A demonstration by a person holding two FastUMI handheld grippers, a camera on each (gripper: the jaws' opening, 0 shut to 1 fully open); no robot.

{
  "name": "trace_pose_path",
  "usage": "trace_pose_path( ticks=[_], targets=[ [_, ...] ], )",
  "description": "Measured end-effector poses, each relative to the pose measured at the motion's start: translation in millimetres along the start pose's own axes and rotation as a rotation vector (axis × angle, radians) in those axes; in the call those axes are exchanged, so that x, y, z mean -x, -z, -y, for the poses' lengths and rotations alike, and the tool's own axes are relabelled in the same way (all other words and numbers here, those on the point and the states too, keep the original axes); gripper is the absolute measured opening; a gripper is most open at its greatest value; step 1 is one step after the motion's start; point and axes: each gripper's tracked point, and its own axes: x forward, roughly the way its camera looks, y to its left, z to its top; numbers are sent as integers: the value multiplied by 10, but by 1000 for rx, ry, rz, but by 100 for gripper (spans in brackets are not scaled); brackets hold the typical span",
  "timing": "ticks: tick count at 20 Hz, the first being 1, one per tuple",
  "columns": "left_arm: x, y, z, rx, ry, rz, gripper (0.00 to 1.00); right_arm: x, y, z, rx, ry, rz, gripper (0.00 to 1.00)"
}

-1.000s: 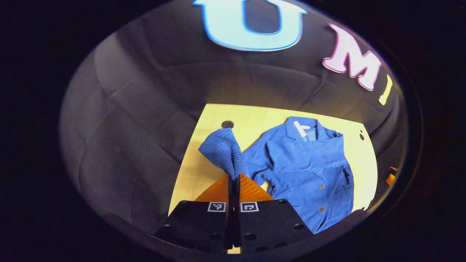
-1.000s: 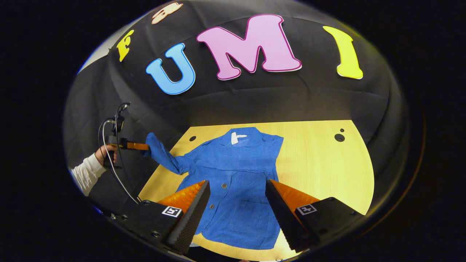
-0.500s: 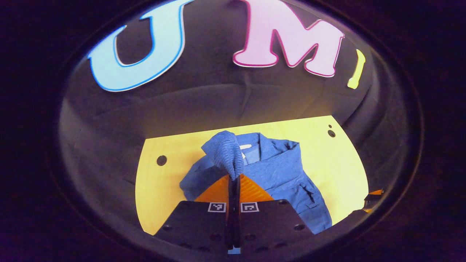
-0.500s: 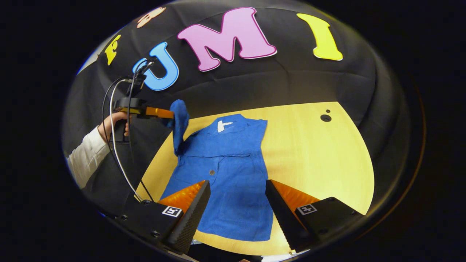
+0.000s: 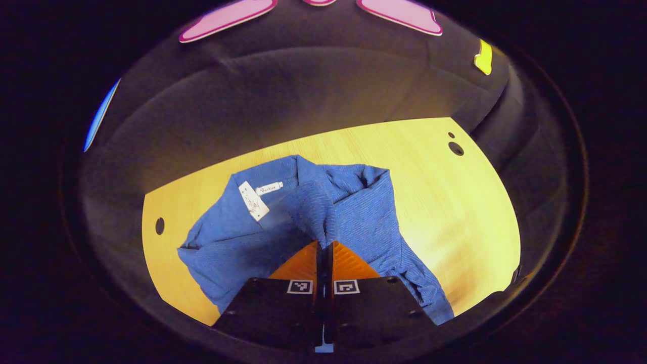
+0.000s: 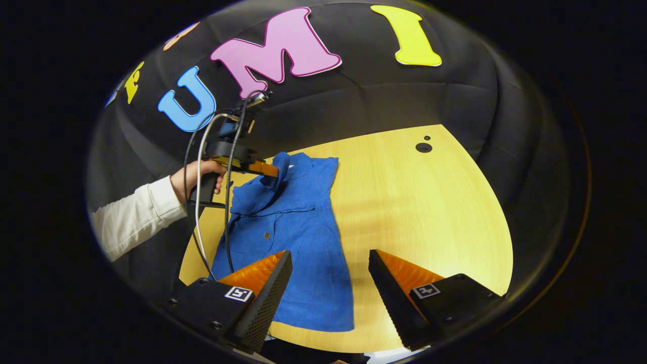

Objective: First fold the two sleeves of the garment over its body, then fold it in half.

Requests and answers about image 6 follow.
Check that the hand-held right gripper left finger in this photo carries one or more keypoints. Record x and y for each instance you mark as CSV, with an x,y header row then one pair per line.
x,y
268,303

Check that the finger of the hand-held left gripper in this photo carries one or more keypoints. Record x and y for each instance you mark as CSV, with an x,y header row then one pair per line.
x,y
264,169

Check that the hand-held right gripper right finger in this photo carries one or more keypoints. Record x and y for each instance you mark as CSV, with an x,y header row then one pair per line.
x,y
391,303

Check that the blue knit cardigan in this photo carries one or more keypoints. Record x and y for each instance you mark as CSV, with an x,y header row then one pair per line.
x,y
303,227

